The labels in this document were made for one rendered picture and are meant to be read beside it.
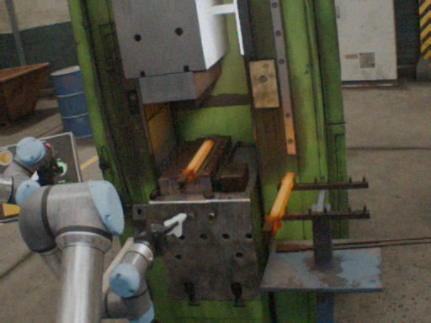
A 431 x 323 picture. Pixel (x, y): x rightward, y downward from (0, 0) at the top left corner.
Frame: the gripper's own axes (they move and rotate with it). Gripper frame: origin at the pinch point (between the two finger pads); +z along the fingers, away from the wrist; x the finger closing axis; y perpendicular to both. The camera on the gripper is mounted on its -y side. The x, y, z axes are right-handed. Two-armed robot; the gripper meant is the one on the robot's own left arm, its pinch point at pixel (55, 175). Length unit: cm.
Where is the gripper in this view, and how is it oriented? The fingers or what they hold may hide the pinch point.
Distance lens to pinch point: 170.6
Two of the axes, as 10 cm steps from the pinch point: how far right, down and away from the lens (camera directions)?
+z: -1.2, 2.0, 9.7
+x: -9.6, 2.1, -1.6
